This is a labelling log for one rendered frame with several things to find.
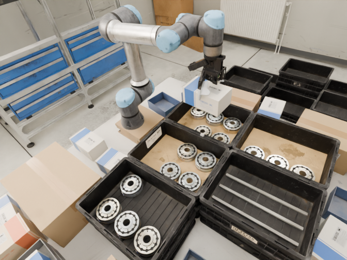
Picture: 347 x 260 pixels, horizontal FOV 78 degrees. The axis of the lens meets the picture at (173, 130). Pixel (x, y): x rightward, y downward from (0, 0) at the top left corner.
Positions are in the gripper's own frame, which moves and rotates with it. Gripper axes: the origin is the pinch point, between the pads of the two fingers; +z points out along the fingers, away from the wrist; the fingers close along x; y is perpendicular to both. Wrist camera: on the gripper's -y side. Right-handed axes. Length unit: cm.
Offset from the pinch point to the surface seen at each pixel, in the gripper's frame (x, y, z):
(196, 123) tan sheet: 3.3, -8.1, 27.8
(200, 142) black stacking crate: -12.2, 5.3, 21.7
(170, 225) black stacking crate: -52, 18, 28
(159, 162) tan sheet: -30.9, -6.9, 27.9
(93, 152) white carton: -46, -48, 35
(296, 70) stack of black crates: 152, 8, 61
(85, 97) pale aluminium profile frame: 18, -191, 95
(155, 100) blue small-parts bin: 14, -55, 38
